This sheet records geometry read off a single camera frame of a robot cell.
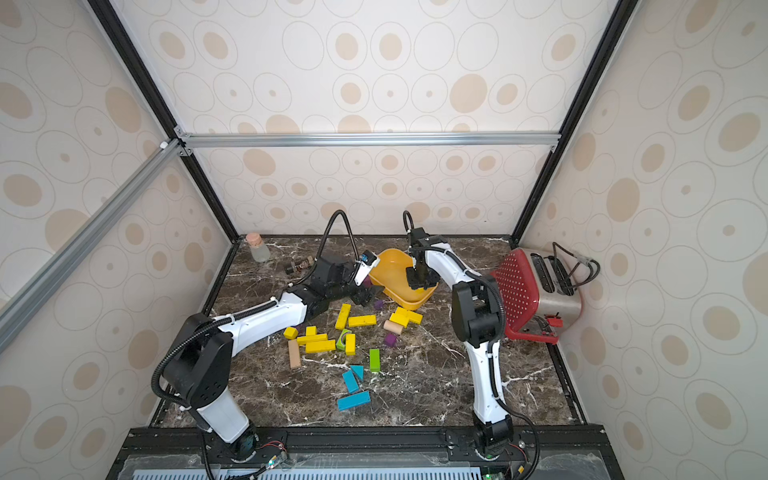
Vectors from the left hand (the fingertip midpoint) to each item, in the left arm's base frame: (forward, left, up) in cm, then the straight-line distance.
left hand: (381, 276), depth 86 cm
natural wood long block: (-16, +26, -18) cm, 35 cm away
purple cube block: (-11, -3, -18) cm, 21 cm away
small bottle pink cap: (+22, +47, -16) cm, 54 cm away
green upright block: (-18, +2, -17) cm, 25 cm away
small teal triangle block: (-22, +6, -15) cm, 27 cm away
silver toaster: (-4, -51, -2) cm, 51 cm away
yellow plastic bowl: (+12, -2, -17) cm, 21 cm away
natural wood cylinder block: (-7, -4, -17) cm, 19 cm away
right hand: (+8, -17, -14) cm, 23 cm away
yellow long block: (-5, +5, -16) cm, 18 cm away
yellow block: (-14, +9, -16) cm, 23 cm away
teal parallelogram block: (-24, +8, -17) cm, 31 cm away
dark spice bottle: (+15, +34, -17) cm, 40 cm away
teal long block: (-29, +7, -18) cm, 35 cm away
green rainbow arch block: (-13, +12, -16) cm, 24 cm away
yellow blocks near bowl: (-3, -7, -18) cm, 19 cm away
